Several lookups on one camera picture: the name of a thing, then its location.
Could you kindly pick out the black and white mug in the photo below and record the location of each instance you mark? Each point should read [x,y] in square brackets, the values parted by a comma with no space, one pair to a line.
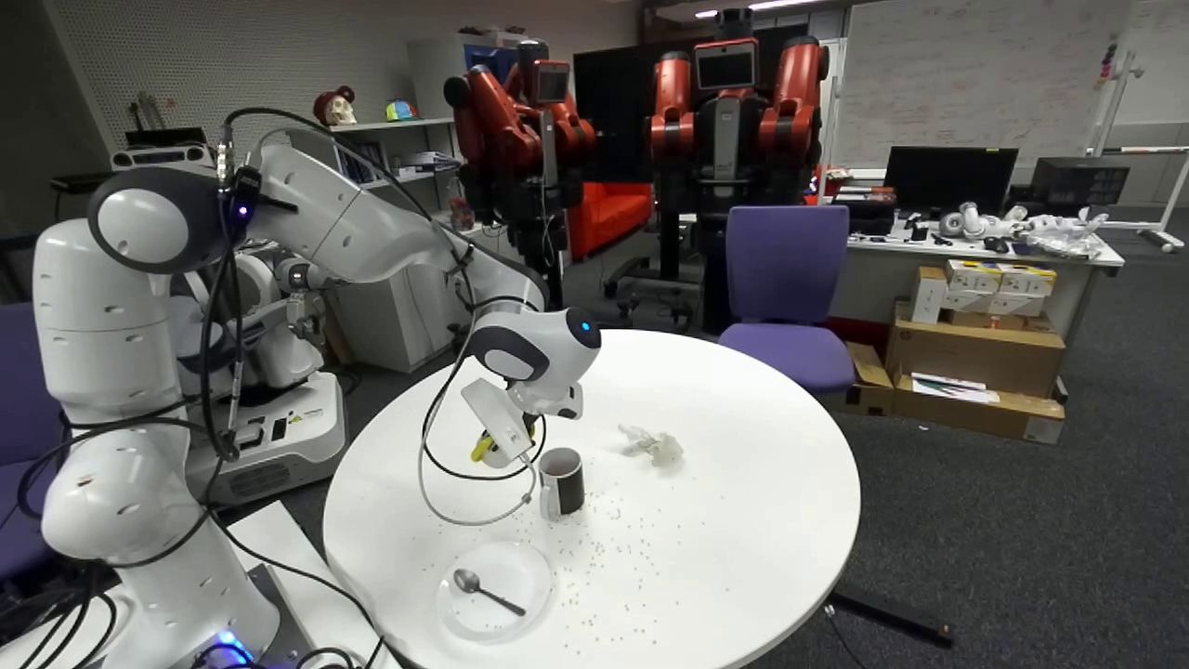
[564,484]

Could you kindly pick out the black monitor on desk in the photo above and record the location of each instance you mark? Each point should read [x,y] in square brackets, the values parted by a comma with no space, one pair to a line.
[947,178]

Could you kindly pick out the purple office chair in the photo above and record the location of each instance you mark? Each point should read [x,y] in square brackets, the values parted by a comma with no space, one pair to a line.
[782,271]

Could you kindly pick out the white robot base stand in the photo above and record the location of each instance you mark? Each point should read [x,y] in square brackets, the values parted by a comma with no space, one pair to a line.
[298,620]

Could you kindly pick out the metal spoon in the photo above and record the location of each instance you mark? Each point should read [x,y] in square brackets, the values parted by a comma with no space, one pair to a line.
[470,584]

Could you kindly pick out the white mug yellow handle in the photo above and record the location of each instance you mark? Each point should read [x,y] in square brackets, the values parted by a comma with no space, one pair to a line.
[484,447]

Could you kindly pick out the red baxter robot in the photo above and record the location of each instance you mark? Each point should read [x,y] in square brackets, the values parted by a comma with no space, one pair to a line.
[729,134]
[525,149]

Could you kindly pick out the cardboard boxes stack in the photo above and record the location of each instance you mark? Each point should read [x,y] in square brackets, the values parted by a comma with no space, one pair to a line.
[973,351]

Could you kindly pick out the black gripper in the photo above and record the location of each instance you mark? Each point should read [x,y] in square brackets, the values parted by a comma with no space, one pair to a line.
[499,417]

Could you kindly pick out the round white table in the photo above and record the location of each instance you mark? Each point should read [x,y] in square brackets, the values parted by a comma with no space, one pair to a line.
[703,566]

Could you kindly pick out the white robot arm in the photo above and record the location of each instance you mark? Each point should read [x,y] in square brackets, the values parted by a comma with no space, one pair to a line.
[108,355]

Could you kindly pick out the white desk with clutter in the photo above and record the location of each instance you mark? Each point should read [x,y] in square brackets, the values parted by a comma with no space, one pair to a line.
[881,271]

